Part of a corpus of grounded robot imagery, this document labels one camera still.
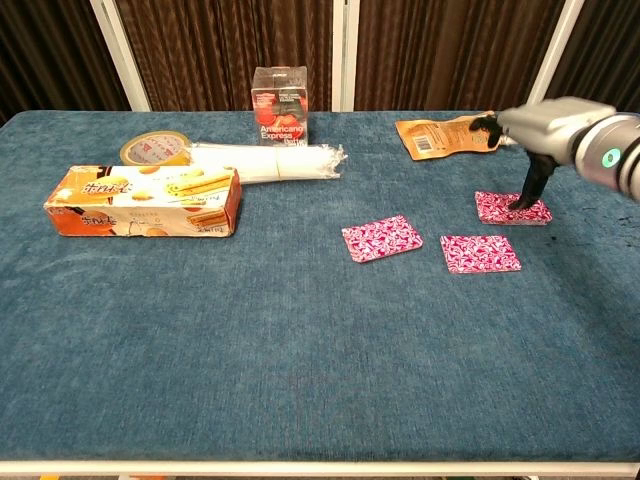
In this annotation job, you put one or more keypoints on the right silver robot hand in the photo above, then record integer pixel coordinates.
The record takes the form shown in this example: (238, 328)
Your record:
(550, 130)

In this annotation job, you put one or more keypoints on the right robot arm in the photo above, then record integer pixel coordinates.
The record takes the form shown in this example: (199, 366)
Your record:
(615, 155)

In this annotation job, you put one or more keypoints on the brown pleated screen panel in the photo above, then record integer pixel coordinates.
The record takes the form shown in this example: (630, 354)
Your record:
(610, 50)
(50, 50)
(450, 50)
(225, 50)

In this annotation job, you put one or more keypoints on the orange spout pouch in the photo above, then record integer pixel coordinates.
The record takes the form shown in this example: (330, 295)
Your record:
(440, 137)

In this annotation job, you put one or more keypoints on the clear Americano Express box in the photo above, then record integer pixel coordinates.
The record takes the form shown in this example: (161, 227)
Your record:
(280, 120)

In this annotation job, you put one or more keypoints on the white straw bundle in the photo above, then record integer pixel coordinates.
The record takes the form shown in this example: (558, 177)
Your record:
(270, 162)

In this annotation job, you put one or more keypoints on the clear packing tape roll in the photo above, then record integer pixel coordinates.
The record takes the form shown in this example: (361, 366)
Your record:
(150, 150)

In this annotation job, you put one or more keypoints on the orange biscuit carton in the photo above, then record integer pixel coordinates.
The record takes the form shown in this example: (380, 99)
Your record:
(150, 200)

